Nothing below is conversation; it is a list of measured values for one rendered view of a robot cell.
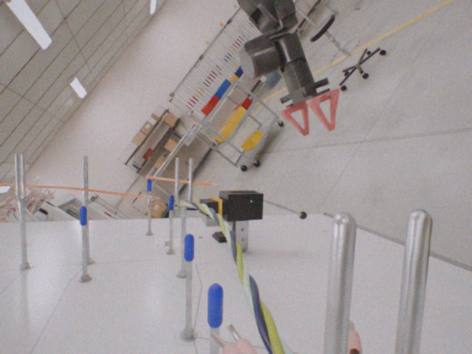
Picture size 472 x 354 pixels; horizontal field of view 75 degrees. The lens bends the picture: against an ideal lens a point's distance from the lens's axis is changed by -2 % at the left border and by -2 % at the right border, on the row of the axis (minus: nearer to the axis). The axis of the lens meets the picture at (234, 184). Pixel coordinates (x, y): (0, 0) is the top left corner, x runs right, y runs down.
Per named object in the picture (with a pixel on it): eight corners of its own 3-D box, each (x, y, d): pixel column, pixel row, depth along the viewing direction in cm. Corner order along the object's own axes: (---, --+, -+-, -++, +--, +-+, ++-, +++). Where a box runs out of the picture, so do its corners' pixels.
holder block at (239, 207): (262, 220, 46) (263, 193, 46) (227, 222, 44) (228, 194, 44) (251, 214, 50) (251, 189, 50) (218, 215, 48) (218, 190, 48)
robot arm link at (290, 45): (300, 25, 60) (287, 36, 66) (271, 35, 59) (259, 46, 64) (313, 58, 62) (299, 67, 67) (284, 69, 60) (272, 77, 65)
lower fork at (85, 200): (81, 261, 41) (78, 154, 39) (96, 259, 41) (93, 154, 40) (78, 266, 39) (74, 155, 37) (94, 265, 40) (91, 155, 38)
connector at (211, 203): (236, 214, 45) (236, 200, 45) (205, 216, 43) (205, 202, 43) (227, 210, 48) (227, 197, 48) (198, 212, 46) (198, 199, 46)
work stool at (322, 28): (341, 97, 346) (298, 55, 327) (347, 71, 380) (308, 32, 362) (386, 66, 304) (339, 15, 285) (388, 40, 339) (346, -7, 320)
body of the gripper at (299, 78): (304, 96, 59) (290, 59, 58) (281, 106, 69) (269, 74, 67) (331, 85, 61) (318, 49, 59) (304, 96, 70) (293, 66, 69)
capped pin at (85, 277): (83, 276, 36) (81, 204, 35) (95, 278, 36) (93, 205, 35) (74, 282, 34) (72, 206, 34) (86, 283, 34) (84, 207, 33)
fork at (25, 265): (20, 265, 39) (14, 153, 37) (35, 264, 39) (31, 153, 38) (12, 271, 37) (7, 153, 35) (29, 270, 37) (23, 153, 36)
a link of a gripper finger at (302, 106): (305, 139, 65) (289, 96, 64) (290, 141, 72) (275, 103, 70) (331, 127, 67) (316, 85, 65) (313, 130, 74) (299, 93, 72)
